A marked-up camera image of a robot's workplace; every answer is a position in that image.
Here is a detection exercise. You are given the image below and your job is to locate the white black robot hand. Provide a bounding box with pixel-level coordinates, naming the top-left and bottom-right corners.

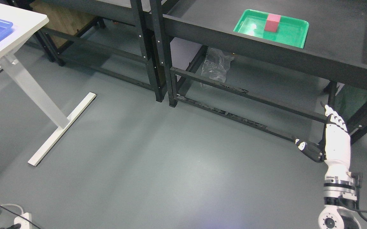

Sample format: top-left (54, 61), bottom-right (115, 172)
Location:
top-left (293, 103), bottom-right (355, 186)

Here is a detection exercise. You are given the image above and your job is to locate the pink foam block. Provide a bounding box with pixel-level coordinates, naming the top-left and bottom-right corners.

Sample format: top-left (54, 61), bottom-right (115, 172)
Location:
top-left (264, 14), bottom-right (281, 32)

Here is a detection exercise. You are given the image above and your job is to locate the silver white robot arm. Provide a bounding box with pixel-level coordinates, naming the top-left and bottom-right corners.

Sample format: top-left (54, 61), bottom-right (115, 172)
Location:
top-left (318, 179), bottom-right (361, 229)

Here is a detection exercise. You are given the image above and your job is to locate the black metal shelf unit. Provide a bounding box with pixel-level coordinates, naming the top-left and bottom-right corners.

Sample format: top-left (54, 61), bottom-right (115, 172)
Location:
top-left (150, 0), bottom-right (367, 142)

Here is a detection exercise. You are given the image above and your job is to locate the green plastic tray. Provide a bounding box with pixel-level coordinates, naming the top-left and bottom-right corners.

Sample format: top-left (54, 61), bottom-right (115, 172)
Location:
top-left (233, 9), bottom-right (309, 48)

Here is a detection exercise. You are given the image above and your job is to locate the black left shelf unit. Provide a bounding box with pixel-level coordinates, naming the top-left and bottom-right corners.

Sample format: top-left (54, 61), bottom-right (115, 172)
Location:
top-left (8, 0), bottom-right (166, 103)

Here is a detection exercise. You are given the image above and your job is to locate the clear plastic bag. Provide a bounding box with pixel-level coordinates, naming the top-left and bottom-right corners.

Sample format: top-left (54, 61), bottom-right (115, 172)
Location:
top-left (201, 47), bottom-right (235, 83)

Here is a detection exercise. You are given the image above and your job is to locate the white power strip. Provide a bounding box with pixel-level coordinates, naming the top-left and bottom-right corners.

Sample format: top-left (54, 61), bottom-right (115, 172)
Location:
top-left (13, 212), bottom-right (34, 229)

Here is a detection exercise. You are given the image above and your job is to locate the white standing desk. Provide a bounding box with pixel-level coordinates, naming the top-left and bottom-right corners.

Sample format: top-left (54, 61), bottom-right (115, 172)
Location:
top-left (0, 4), bottom-right (96, 166)

